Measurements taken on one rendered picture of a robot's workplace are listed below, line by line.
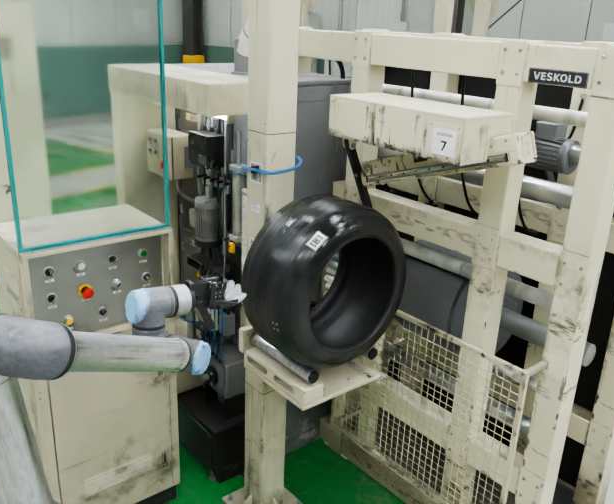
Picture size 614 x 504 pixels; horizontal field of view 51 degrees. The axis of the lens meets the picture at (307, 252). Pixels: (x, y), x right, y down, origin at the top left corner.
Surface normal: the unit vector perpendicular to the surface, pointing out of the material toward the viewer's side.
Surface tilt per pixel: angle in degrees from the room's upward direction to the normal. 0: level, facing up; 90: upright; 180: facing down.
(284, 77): 90
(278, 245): 51
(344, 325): 31
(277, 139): 90
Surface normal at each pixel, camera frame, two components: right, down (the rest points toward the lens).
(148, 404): 0.63, 0.29
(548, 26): -0.56, 0.26
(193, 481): 0.04, -0.94
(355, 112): -0.77, 0.18
